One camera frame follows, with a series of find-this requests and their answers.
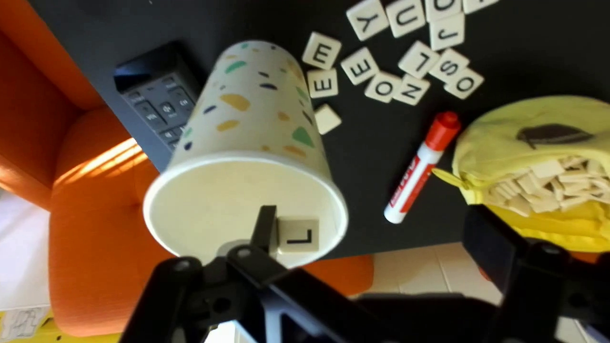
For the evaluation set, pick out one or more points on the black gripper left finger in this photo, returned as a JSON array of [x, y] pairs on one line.
[[191, 298]]

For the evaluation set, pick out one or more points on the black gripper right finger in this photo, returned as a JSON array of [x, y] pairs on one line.
[[546, 292]]

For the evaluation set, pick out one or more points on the cream letter tile L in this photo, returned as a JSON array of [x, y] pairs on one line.
[[298, 233]]

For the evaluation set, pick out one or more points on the confetti print paper cup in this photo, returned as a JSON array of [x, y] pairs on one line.
[[254, 115]]

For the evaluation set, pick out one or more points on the cream letter tile N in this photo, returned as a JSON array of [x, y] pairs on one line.
[[412, 90]]

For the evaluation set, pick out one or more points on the cream letter tile S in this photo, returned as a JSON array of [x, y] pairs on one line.
[[449, 65]]

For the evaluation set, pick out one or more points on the cream letter tile E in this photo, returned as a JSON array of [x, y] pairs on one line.
[[359, 65], [321, 50], [323, 82]]

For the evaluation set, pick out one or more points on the cream letter tile J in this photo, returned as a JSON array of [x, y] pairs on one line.
[[447, 31]]

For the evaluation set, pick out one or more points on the yellow banana shaped pouch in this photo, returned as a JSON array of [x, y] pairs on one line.
[[508, 139]]

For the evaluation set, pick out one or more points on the red white marker pen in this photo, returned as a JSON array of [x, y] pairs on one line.
[[416, 174]]

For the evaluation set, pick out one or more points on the blank cream tile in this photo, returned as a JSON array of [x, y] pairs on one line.
[[327, 119]]

